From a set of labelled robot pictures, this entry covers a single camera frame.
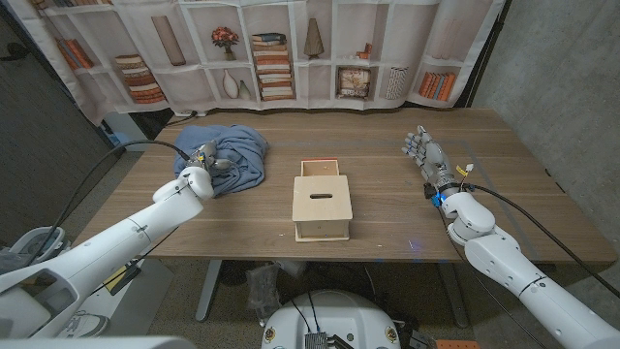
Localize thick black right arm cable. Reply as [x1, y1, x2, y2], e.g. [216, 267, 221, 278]
[469, 182, 620, 300]

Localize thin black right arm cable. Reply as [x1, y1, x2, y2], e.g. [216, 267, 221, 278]
[435, 203, 537, 349]

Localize orange block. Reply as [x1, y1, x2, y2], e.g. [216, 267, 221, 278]
[435, 338, 481, 349]

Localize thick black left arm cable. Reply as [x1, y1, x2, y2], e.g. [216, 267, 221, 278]
[26, 139, 191, 267]

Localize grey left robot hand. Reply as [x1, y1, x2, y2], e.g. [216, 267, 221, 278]
[186, 140, 233, 175]

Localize black device beside base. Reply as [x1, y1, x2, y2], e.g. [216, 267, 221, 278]
[399, 319, 437, 349]

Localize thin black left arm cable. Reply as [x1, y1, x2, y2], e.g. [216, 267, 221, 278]
[89, 225, 180, 297]

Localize clear plastic bag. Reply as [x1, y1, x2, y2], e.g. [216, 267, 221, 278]
[244, 263, 282, 326]

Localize blue hoodie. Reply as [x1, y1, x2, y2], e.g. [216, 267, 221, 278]
[172, 124, 270, 198]

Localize white rimmed bin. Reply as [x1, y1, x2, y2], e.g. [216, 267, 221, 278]
[9, 226, 67, 263]

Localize white cabinet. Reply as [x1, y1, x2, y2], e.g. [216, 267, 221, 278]
[101, 111, 151, 152]

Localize grey table leg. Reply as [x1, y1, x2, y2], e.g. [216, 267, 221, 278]
[438, 264, 470, 329]
[194, 260, 223, 323]

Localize wooden drawer with red edge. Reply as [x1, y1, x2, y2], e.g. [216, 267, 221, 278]
[299, 157, 341, 177]

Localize printed bookshelf backdrop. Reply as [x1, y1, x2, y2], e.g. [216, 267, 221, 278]
[4, 0, 508, 125]

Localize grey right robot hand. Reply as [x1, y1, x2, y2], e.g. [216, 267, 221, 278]
[400, 124, 461, 193]

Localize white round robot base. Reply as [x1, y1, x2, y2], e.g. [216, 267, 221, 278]
[260, 289, 402, 349]

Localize white floor board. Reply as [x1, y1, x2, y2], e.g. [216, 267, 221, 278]
[77, 259, 175, 338]

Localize white grey sneaker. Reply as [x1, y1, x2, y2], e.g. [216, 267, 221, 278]
[55, 309, 110, 339]

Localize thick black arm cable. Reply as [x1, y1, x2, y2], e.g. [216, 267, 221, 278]
[469, 182, 620, 300]
[26, 139, 191, 267]

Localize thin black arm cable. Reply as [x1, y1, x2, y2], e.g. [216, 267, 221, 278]
[435, 203, 537, 349]
[89, 225, 180, 297]

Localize wooden box with slot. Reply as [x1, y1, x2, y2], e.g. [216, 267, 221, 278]
[291, 174, 354, 243]

